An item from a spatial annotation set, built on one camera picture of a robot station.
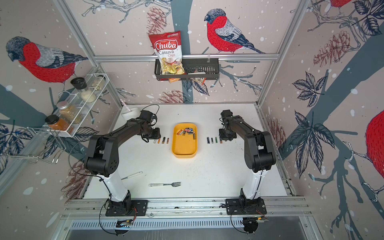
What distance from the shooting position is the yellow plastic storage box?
919 millimetres

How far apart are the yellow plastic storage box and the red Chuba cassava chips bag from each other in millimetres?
377

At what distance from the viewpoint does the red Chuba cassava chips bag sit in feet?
2.72
